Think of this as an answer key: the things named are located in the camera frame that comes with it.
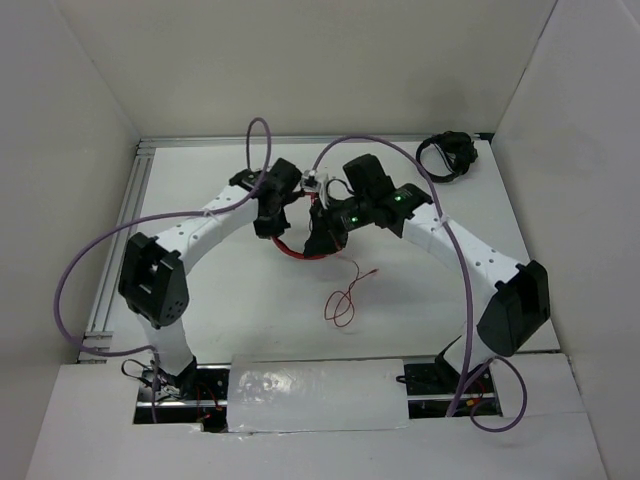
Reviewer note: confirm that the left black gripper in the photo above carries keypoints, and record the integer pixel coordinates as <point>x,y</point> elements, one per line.
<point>277,228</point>

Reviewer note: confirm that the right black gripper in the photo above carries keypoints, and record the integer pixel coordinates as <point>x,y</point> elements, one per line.
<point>326,226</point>

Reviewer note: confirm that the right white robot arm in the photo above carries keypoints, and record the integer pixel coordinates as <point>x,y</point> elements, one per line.
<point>510,299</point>

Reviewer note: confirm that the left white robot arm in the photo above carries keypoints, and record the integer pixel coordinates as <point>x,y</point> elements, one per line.
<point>153,277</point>

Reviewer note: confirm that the black headphones in corner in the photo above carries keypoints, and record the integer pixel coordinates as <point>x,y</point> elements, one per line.
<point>456,149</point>

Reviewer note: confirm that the white taped cover sheet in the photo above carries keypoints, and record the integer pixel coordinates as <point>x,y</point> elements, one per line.
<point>292,397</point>

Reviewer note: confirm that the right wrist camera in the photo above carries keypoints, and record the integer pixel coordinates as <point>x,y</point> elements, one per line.
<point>322,188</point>

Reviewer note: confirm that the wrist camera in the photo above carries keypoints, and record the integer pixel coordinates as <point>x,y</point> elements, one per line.
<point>322,188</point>
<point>309,181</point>

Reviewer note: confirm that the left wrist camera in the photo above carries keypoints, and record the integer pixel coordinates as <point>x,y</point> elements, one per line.
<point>309,181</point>

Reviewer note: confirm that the aluminium table frame rail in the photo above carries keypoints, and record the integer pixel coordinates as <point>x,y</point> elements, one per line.
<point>179,142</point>

